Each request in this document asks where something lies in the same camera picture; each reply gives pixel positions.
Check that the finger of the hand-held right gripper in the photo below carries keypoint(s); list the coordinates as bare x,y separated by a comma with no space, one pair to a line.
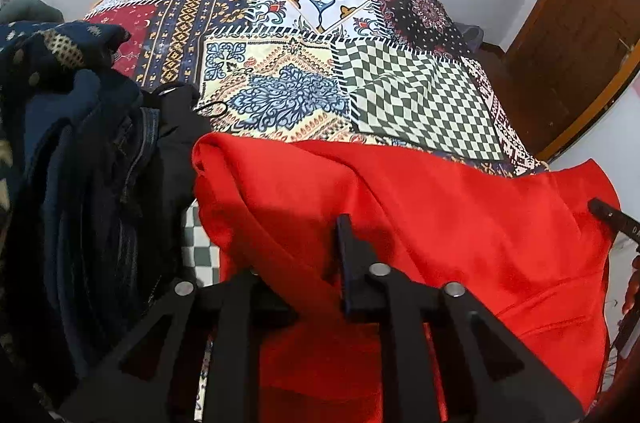
617,219

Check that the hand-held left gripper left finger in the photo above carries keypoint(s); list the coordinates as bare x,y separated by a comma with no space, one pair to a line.
235,298

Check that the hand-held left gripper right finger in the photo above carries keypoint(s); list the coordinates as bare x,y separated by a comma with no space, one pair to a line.
357,273

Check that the red zip-neck pullover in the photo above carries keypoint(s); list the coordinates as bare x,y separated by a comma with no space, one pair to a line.
450,213

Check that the person's right hand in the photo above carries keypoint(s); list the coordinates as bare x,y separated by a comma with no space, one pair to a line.
632,285

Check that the black garment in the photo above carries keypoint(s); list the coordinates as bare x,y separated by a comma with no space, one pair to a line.
180,143

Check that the brown wooden door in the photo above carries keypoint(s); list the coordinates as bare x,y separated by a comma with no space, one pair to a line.
575,43

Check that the patchwork patterned bedspread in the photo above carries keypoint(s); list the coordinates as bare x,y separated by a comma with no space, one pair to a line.
300,68

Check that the dark blue folded garment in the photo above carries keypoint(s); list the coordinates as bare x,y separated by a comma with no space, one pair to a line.
65,163

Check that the grey cloth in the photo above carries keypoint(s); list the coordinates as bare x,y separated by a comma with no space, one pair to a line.
472,35

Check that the grey-green cushion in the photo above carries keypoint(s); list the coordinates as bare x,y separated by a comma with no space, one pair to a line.
27,10

